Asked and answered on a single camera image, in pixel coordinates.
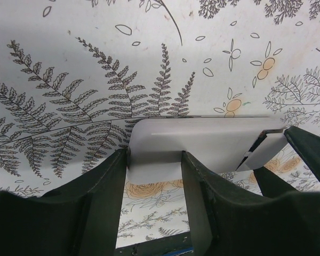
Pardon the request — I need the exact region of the grey white remote control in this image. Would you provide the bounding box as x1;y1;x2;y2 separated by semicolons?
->
127;117;286;185

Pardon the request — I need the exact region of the white battery cover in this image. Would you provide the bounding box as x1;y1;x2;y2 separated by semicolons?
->
236;129;287;172

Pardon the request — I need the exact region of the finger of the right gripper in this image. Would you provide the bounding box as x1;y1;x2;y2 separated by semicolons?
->
253;166;296;197
284;126;320;182

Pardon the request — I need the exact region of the floral tablecloth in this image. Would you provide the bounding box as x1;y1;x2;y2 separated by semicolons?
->
0;1;320;249

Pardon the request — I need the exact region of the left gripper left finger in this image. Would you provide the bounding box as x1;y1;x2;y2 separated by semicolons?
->
0;149;127;255

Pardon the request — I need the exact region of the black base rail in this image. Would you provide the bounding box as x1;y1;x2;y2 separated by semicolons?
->
114;232;193;256

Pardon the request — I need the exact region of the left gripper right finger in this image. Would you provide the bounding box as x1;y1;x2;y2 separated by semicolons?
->
181;152;320;255

